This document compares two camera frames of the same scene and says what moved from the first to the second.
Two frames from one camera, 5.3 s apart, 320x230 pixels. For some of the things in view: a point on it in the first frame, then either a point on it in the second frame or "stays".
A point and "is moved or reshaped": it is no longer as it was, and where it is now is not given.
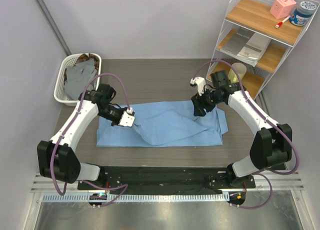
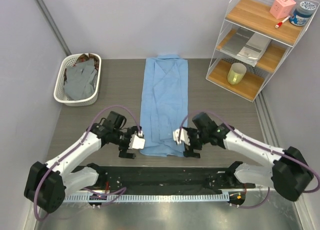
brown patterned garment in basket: (87, 56) stays
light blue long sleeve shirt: (173, 124) is moved or reshaped
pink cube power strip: (283, 7) stays
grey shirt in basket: (78, 77) stays
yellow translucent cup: (241, 69) stays
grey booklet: (247, 44) stays
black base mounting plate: (167, 180) stays
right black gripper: (199, 104) → (189, 150)
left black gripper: (122, 109) → (123, 149)
